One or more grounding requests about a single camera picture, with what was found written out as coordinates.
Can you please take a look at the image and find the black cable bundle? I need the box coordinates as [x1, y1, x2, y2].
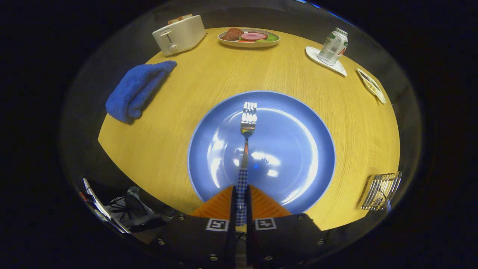
[108, 186, 165, 226]

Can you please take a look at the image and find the white square coaster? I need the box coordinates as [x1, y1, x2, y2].
[305, 46, 348, 77]

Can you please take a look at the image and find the white toaster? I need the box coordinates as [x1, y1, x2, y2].
[152, 14, 207, 56]

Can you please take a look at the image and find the blue folded towel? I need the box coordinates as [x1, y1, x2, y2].
[106, 61, 178, 124]

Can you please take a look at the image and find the white plastic drink bottle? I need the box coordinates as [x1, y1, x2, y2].
[317, 27, 348, 66]

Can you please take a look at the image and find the silver wire drying rack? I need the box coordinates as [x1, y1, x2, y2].
[357, 171, 403, 212]

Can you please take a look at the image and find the blue round plate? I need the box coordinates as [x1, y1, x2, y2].
[187, 90, 336, 215]

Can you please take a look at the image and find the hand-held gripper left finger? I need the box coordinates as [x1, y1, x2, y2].
[149, 185, 237, 269]

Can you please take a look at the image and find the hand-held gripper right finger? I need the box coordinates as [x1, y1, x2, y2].
[246, 185, 327, 269]

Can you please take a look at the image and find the pink ham slice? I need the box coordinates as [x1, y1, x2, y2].
[240, 32, 269, 41]

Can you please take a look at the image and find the grey food plate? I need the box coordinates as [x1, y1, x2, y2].
[218, 28, 280, 48]

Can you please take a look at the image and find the white divided snack dish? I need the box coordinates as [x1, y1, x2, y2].
[357, 68, 387, 104]

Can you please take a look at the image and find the silver metal rail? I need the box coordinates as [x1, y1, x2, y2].
[81, 178, 132, 234]

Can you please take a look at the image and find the fork with blue checked handle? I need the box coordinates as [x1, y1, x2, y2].
[235, 102, 258, 227]

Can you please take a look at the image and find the brown meat patty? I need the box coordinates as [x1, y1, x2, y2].
[223, 28, 244, 41]

